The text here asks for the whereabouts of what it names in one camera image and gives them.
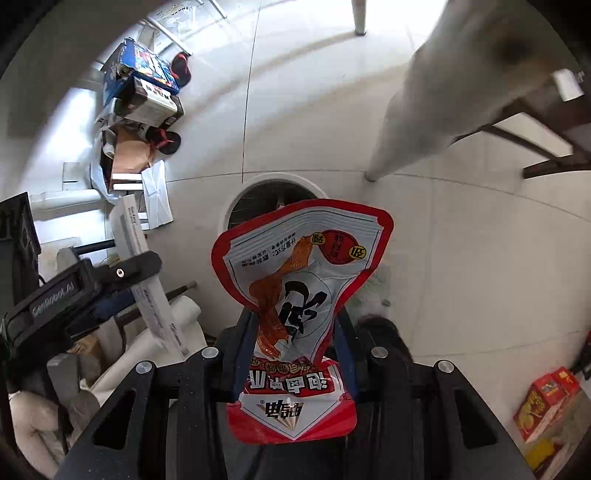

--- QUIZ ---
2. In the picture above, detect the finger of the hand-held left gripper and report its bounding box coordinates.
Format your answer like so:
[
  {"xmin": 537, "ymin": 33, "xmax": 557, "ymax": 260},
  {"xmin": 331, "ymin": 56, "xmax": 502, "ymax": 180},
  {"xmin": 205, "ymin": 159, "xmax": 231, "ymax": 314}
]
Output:
[
  {"xmin": 65, "ymin": 293, "xmax": 138, "ymax": 340},
  {"xmin": 93, "ymin": 251, "xmax": 163, "ymax": 296}
]

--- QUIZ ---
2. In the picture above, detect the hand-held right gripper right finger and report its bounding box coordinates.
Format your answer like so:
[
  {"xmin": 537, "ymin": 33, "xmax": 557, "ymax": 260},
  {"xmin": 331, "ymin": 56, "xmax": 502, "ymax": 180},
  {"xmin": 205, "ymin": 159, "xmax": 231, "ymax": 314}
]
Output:
[{"xmin": 332, "ymin": 311, "xmax": 536, "ymax": 480}]

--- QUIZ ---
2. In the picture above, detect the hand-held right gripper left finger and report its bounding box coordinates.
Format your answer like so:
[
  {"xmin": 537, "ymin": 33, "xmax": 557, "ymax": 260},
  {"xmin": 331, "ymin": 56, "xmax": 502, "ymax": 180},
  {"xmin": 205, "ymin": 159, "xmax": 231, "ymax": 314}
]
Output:
[{"xmin": 54, "ymin": 308, "xmax": 254, "ymax": 480}]

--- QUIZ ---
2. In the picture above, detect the long white carton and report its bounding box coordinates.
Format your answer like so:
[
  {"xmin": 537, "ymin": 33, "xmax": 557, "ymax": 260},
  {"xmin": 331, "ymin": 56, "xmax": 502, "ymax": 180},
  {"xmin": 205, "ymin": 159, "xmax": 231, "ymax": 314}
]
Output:
[{"xmin": 109, "ymin": 194, "xmax": 195, "ymax": 360}]

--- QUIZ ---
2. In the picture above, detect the red snack packet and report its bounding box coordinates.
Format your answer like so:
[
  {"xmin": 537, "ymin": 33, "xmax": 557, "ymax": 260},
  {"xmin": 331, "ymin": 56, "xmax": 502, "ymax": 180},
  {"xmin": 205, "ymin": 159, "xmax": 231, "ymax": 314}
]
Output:
[{"xmin": 211, "ymin": 198, "xmax": 394, "ymax": 445}]

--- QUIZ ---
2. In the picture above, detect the white round trash bin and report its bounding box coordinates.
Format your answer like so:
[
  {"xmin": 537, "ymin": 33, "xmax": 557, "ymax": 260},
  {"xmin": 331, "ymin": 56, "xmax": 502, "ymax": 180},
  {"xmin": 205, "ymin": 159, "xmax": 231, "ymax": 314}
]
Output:
[{"xmin": 221, "ymin": 170, "xmax": 329, "ymax": 234}]

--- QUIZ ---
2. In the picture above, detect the black flat panel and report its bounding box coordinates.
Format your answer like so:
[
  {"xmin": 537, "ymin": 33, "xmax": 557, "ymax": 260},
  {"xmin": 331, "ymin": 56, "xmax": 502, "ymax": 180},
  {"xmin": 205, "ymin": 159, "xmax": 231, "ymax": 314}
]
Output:
[{"xmin": 0, "ymin": 191, "xmax": 42, "ymax": 301}]

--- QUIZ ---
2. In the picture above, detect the grey chair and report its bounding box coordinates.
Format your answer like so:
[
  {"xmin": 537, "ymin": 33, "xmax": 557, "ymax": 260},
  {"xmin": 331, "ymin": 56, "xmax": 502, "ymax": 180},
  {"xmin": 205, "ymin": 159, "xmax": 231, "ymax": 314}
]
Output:
[{"xmin": 46, "ymin": 353, "xmax": 102, "ymax": 418}]

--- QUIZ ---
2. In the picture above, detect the white plastic bag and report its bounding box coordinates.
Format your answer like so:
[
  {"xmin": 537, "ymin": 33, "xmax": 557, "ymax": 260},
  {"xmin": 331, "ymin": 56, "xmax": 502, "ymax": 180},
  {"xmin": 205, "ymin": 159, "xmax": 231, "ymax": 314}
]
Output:
[{"xmin": 90, "ymin": 159, "xmax": 121, "ymax": 204}]

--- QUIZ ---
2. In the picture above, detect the white pipe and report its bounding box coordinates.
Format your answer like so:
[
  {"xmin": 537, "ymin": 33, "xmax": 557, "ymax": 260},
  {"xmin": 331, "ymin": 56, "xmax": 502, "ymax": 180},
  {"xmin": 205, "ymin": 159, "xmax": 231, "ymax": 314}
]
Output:
[{"xmin": 30, "ymin": 188, "xmax": 103, "ymax": 213}]

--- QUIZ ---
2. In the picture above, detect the brown open carton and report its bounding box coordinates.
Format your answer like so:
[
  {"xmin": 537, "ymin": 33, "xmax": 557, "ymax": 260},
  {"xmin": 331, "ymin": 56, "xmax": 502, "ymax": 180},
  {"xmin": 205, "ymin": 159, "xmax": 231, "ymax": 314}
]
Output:
[{"xmin": 112, "ymin": 136, "xmax": 156, "ymax": 185}]

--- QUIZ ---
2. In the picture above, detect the red black slipper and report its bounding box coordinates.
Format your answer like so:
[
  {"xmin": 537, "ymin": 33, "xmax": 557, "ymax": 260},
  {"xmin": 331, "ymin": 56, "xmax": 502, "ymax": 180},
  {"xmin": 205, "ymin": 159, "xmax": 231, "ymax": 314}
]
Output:
[
  {"xmin": 171, "ymin": 52, "xmax": 192, "ymax": 88},
  {"xmin": 147, "ymin": 128, "xmax": 182, "ymax": 155}
]

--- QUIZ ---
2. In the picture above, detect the red snack box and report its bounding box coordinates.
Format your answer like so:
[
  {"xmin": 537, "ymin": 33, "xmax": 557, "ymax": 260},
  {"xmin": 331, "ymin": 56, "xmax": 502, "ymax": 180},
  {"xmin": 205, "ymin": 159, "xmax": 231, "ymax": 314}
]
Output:
[{"xmin": 512, "ymin": 367, "xmax": 583, "ymax": 444}]

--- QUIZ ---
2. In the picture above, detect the white printed box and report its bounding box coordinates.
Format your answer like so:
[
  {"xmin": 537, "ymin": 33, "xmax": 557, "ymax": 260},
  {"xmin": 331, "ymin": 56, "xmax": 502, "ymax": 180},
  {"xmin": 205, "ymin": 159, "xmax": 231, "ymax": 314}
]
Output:
[{"xmin": 129, "ymin": 76, "xmax": 184, "ymax": 126}]

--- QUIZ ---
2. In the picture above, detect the yellow packet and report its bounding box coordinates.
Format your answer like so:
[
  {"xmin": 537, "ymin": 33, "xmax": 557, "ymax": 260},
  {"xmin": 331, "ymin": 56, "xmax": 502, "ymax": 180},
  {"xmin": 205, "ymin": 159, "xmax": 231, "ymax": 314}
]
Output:
[{"xmin": 524, "ymin": 438, "xmax": 565, "ymax": 472}]

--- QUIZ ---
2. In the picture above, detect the blue cardboard box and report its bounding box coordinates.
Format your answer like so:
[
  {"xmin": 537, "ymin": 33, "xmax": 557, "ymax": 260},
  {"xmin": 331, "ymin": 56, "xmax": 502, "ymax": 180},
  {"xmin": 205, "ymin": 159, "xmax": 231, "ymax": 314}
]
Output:
[{"xmin": 102, "ymin": 39, "xmax": 181, "ymax": 108}]

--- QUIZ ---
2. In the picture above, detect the checkered tablecloth table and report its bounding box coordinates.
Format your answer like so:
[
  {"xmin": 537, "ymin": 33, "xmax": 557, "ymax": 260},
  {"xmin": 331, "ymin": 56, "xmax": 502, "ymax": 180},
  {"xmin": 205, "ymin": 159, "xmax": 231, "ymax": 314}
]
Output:
[{"xmin": 351, "ymin": 0, "xmax": 571, "ymax": 183}]

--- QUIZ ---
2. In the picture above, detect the dark wooden chair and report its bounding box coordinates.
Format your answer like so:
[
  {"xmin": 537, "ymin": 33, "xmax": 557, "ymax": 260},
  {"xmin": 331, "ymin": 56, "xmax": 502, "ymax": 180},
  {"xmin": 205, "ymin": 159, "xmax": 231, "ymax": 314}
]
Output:
[{"xmin": 450, "ymin": 69, "xmax": 591, "ymax": 181}]

